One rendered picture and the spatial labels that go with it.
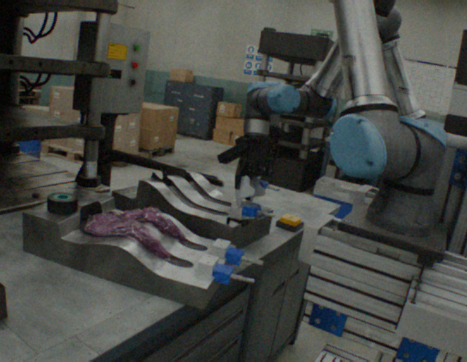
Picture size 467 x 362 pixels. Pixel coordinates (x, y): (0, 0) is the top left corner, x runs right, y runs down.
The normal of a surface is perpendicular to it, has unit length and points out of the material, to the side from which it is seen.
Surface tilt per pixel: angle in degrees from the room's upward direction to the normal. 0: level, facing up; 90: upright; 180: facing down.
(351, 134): 97
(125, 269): 90
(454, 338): 90
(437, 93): 90
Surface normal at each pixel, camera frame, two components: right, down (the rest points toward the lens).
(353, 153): -0.88, 0.11
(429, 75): -0.46, 0.15
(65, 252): -0.26, 0.20
